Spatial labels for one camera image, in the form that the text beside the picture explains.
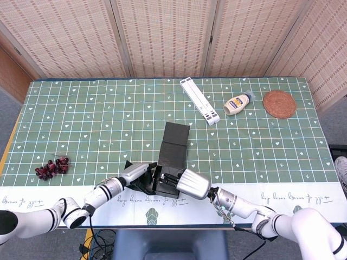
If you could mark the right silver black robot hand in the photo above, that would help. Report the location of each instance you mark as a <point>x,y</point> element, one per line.
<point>193,184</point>

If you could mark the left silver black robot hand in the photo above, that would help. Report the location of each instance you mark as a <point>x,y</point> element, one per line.
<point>134,173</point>

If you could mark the black cardboard box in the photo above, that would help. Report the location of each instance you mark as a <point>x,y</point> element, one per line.
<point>173,151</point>

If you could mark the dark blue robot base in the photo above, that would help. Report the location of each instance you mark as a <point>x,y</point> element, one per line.
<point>168,243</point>

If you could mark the green checked deer tablecloth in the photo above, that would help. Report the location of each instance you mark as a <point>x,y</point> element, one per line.
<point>95,122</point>

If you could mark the dark red grape bunch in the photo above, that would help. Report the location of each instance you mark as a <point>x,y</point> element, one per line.
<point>54,166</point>

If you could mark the white folding stand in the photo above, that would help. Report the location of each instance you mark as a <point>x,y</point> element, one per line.
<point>198,98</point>

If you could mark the cream mayonnaise squeeze bottle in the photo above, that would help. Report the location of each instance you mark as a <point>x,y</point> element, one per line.
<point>237,104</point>

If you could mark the round brown woven coaster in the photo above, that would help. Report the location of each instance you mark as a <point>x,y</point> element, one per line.
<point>279,104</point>

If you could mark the woven bamboo screen panel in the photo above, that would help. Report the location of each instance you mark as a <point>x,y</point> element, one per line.
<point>67,35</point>
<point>165,35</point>
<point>244,35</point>
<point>325,48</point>

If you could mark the grey sneaker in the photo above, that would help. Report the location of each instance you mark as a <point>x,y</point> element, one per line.
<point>342,170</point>

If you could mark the brown wooden door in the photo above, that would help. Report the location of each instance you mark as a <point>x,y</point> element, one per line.
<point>11,75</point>

